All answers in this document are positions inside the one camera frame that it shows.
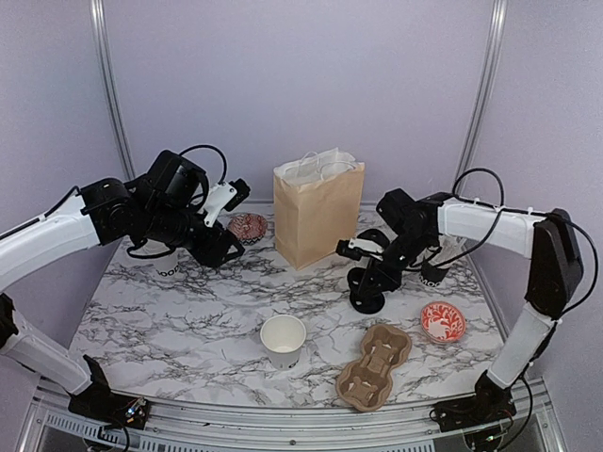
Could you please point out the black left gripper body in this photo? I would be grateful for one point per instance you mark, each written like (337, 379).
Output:
(167, 224)

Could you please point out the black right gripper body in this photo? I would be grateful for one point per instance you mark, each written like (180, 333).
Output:
(412, 247)

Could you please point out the stack of white cups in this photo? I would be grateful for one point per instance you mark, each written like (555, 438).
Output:
(166, 267)

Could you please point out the brown paper takeout bag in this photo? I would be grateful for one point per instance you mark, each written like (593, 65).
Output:
(316, 201)

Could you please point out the brown cardboard cup carrier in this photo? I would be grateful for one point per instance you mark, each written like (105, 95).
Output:
(367, 382)

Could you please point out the white paper coffee cup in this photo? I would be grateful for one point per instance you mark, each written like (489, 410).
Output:
(376, 236)

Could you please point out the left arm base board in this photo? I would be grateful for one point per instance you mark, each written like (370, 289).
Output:
(115, 409)

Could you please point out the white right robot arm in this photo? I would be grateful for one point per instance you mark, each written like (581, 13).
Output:
(547, 241)

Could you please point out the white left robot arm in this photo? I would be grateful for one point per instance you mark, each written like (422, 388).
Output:
(86, 218)

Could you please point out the right arm base board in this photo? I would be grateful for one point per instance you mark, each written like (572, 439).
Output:
(471, 411)

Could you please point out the stack of black lids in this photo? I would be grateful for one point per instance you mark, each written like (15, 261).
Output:
(367, 305)

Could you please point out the black cup holding straws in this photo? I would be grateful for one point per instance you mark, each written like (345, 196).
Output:
(431, 275)

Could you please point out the red floral bowl right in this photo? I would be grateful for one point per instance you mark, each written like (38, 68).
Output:
(442, 322)

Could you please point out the red patterned bowl left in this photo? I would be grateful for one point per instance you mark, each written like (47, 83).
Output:
(248, 228)

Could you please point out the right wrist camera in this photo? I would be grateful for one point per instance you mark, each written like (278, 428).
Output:
(357, 248)

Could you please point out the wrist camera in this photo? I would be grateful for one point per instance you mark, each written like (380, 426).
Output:
(357, 248)
(224, 196)

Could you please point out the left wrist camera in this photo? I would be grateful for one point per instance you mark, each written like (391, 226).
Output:
(224, 196)

